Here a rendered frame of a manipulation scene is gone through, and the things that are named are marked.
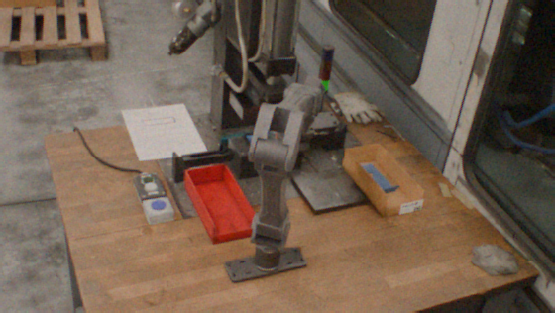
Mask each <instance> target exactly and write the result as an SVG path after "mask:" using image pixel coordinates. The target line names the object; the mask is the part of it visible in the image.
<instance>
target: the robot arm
mask: <svg viewBox="0 0 555 313"><path fill-rule="evenodd" d="M324 92H325V87H324V85H323V84H322V83H321V78H312V77H308V76H307V77H306V79H305V81H304V85H303V84H298V83H293V84H291V85H290V86H289V87H287V88H286V89H285V92H284V95H283V101H282V102H281V103H279V104H276V105H273V104H268V103H263V104H262V105H261V108H260V111H259V115H258V119H257V122H256V126H255V129H254V132H253V136H252V139H251V142H250V146H249V162H253V163H254V170H256V171H257V173H258V176H259V178H260V181H261V202H262V203H261V208H260V211H259V213H255V214H254V217H253V220H252V224H251V229H252V235H251V242H252V243H254V244H255V252H254V255H253V256H249V257H245V258H240V259H236V260H232V261H225V262H224V268H225V270H226V272H227V274H228V275H229V277H230V279H231V281H232V282H233V283H240V282H244V281H248V280H252V279H255V278H260V277H268V276H272V275H276V274H280V273H285V272H289V271H293V270H297V269H301V268H304V267H306V265H307V261H306V259H305V258H304V256H303V253H302V251H301V250H300V248H299V247H297V246H293V247H289V248H285V245H286V243H287V239H288V236H289V232H290V227H291V222H289V218H290V209H288V206H287V203H286V177H287V174H288V172H292V171H293V169H294V166H295V163H296V160H297V155H298V152H299V151H303V152H306V151H307V150H308V149H309V144H308V142H309V140H310V139H311V138H312V136H313V135H314V133H318V134H321V135H326V134H328V133H329V132H332V133H333V132H334V131H335V129H337V128H338V124H337V121H336V118H335V116H334V113H333V112H327V113H319V110H320V108H321V100H322V97H323V95H324ZM318 113H319V114H318ZM269 129H270V130H272V131H275V133H276V136H275V137H273V136H269V135H268V131H269Z"/></svg>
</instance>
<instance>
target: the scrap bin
mask: <svg viewBox="0 0 555 313"><path fill-rule="evenodd" d="M184 187H185V189H186V191H187V193H188V195H189V197H190V199H191V201H192V203H193V205H194V207H195V209H196V211H197V213H198V215H199V217H200V219H201V223H202V225H203V227H204V229H205V231H206V232H207V234H208V236H209V238H210V240H211V242H212V244H213V245H215V244H220V243H224V242H229V241H234V240H239V239H243V238H248V237H251V235H252V229H251V224H252V220H253V217H254V214H255V212H254V210H253V209H252V207H251V205H250V202H249V200H248V199H247V197H246V195H245V194H244V192H243V190H242V189H241V187H240V185H239V184H238V183H237V181H236V180H235V178H234V176H233V175H232V173H231V171H230V170H229V168H228V166H227V165H226V164H219V165H213V166H207V167H202V168H197V169H191V170H186V171H185V184H184Z"/></svg>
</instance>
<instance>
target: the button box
mask: <svg viewBox="0 0 555 313"><path fill-rule="evenodd" d="M75 130H76V131H77V133H78V135H80V137H81V138H82V140H83V142H84V144H85V146H86V147H87V149H88V150H89V151H90V153H91V154H92V155H93V156H94V157H95V159H97V160H98V161H99V162H101V163H103V164H105V165H107V166H109V167H112V168H114V169H117V170H120V171H124V172H134V173H138V174H140V175H139V176H134V177H133V182H134V183H133V185H134V187H135V190H136V192H137V195H138V197H139V200H140V202H141V205H142V207H143V201H145V200H151V199H157V198H161V197H167V195H166V193H165V191H164V188H163V186H162V184H161V182H160V181H159V178H158V176H157V174H156V173H151V174H147V173H142V172H141V171H139V170H135V169H126V168H121V167H118V166H115V165H112V164H110V163H108V162H106V161H104V160H102V159H101V158H99V157H98V156H97V155H96V154H95V152H94V151H93V150H92V149H91V147H90V146H89V145H88V143H87V141H86V140H85V139H84V137H83V136H82V134H81V132H80V130H79V129H78V128H77V127H73V131H74V132H75ZM147 176H149V177H152V178H153V179H154V181H153V183H155V184H156V185H157V189H155V190H148V189H146V184H147V183H145V182H143V178H145V177H147Z"/></svg>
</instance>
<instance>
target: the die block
mask: <svg viewBox="0 0 555 313"><path fill-rule="evenodd" d="M228 148H231V149H232V150H233V152H234V156H233V159H232V161H229V164H230V166H231V167H232V169H233V170H234V172H235V174H236V175H237V177H238V179H239V180H243V179H249V178H253V177H259V176H258V173H257V171H256V170H254V163H253V162H249V158H248V157H247V158H240V157H239V156H238V154H237V152H236V151H235V149H234V148H233V146H232V145H231V143H230V141H229V146H228ZM303 153H304V152H303V151H299V152H298V155H297V160H296V163H295V166H294V169H293V170H299V169H301V167H302V160H303Z"/></svg>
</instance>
